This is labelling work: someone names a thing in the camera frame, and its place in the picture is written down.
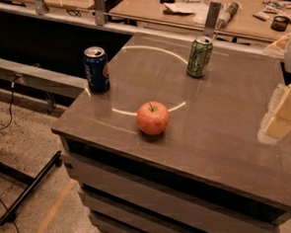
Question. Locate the blue pepsi can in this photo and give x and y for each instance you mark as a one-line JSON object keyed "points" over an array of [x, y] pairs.
{"points": [[96, 68]]}

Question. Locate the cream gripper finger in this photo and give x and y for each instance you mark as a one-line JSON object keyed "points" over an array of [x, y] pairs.
{"points": [[277, 121], [277, 48]]}

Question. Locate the metal bracket post right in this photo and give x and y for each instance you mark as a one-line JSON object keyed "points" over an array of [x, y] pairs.
{"points": [[212, 18]]}

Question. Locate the metal bracket post middle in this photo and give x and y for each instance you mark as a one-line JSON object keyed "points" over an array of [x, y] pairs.
{"points": [[100, 10]]}

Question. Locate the grey drawer cabinet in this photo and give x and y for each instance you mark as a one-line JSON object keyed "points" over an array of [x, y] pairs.
{"points": [[206, 172]]}

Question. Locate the black round cup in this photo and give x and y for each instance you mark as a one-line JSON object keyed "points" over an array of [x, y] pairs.
{"points": [[280, 23]]}

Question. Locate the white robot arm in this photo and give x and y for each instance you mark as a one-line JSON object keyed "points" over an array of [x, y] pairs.
{"points": [[287, 62]]}

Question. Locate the red apple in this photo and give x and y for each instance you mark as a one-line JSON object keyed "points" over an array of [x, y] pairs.
{"points": [[152, 118]]}

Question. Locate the green soda can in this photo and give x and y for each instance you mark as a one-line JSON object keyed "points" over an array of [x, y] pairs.
{"points": [[199, 56]]}

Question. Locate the white papers on desk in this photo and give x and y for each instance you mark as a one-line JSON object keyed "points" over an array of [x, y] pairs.
{"points": [[198, 11]]}

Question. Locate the black white cylindrical tool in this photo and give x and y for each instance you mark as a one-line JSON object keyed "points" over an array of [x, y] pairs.
{"points": [[228, 14]]}

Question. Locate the black metal stand leg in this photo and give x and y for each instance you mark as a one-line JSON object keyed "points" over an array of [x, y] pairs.
{"points": [[10, 214]]}

